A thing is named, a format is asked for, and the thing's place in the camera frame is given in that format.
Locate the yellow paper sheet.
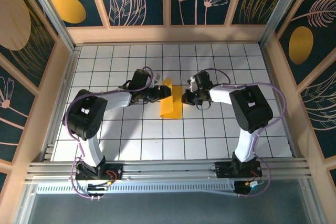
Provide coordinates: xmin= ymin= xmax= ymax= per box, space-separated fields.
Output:
xmin=159 ymin=78 xmax=184 ymax=120

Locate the thin black right gripper cable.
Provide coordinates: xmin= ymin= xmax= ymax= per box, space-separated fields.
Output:
xmin=196 ymin=101 xmax=212 ymax=111

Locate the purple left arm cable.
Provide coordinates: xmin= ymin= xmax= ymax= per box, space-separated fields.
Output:
xmin=64 ymin=66 xmax=154 ymax=200

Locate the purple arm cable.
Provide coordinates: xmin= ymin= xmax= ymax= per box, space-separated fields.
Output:
xmin=196 ymin=68 xmax=287 ymax=198
xmin=64 ymin=66 xmax=154 ymax=200

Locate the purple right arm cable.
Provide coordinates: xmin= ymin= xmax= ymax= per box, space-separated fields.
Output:
xmin=196 ymin=68 xmax=287 ymax=198

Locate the aluminium mounting rail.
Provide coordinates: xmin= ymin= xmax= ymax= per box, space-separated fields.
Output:
xmin=25 ymin=157 xmax=312 ymax=184

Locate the aluminium side rail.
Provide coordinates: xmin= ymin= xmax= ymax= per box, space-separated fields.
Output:
xmin=258 ymin=41 xmax=301 ymax=161
xmin=41 ymin=47 xmax=81 ymax=162

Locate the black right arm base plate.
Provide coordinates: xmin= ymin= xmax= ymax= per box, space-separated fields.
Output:
xmin=211 ymin=161 xmax=263 ymax=180

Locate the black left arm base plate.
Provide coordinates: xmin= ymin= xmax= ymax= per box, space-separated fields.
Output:
xmin=75 ymin=163 xmax=124 ymax=182

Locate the aluminium corner post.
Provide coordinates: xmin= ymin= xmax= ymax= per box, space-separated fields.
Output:
xmin=258 ymin=0 xmax=305 ymax=49
xmin=22 ymin=0 xmax=79 ymax=51

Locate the slotted grey cable duct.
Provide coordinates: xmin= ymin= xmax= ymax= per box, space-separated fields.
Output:
xmin=36 ymin=182 xmax=238 ymax=195

